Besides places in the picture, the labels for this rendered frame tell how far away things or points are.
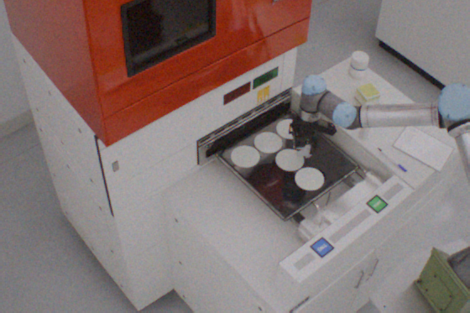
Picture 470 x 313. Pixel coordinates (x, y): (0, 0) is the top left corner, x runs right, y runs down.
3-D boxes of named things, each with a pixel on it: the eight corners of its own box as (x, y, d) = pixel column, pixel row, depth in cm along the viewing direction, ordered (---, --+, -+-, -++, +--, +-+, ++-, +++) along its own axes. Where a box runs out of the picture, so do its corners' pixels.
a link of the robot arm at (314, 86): (318, 93, 181) (297, 80, 185) (314, 118, 189) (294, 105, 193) (333, 81, 185) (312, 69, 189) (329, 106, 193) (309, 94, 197)
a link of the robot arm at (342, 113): (363, 112, 188) (336, 96, 193) (354, 106, 178) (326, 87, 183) (350, 133, 189) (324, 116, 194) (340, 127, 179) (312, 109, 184)
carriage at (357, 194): (296, 233, 195) (297, 228, 193) (368, 179, 212) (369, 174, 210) (312, 248, 191) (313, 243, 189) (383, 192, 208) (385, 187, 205)
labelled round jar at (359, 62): (344, 73, 234) (347, 54, 227) (356, 66, 237) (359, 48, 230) (357, 82, 230) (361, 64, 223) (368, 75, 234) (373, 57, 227)
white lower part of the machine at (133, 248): (65, 221, 297) (29, 108, 237) (189, 148, 333) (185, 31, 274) (140, 320, 260) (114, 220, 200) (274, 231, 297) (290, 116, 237)
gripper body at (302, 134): (288, 134, 206) (291, 109, 198) (310, 130, 208) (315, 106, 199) (295, 150, 201) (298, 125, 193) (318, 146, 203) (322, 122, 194)
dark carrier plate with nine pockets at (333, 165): (219, 154, 212) (219, 153, 212) (290, 112, 228) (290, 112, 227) (285, 216, 195) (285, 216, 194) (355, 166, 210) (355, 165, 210)
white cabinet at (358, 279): (174, 297, 270) (160, 192, 210) (321, 196, 313) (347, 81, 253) (263, 396, 237) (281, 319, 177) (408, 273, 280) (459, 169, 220)
